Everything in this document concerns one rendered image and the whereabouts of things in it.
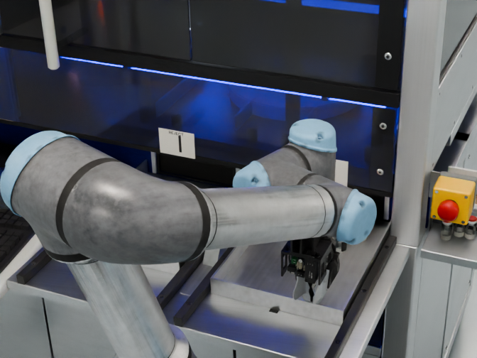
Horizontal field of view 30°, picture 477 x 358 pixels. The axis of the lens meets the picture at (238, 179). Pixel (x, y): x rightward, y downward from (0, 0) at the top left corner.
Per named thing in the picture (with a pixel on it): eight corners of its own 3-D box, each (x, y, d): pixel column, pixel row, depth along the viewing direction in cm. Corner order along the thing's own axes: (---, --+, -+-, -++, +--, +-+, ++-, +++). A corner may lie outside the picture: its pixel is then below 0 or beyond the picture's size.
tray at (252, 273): (277, 206, 195) (277, 192, 193) (393, 230, 185) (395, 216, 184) (211, 293, 168) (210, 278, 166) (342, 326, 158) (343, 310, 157)
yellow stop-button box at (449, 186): (438, 201, 180) (441, 170, 176) (473, 208, 177) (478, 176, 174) (429, 219, 174) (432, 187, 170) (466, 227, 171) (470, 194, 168)
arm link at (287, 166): (281, 187, 128) (330, 160, 134) (226, 163, 135) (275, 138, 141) (281, 234, 132) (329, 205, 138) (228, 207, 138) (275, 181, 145)
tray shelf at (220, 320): (128, 175, 212) (128, 168, 211) (419, 235, 187) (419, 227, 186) (6, 288, 174) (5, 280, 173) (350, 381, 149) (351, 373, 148)
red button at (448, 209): (439, 212, 173) (441, 194, 171) (460, 215, 172) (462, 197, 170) (435, 221, 170) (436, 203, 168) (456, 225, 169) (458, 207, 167)
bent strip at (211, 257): (211, 253, 179) (209, 229, 176) (224, 256, 178) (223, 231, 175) (179, 293, 168) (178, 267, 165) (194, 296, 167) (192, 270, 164)
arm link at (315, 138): (275, 128, 140) (309, 111, 146) (275, 188, 146) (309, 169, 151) (313, 143, 136) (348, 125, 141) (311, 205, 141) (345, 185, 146)
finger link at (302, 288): (286, 317, 158) (286, 274, 153) (297, 297, 162) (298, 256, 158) (302, 321, 156) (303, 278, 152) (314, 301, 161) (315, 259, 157)
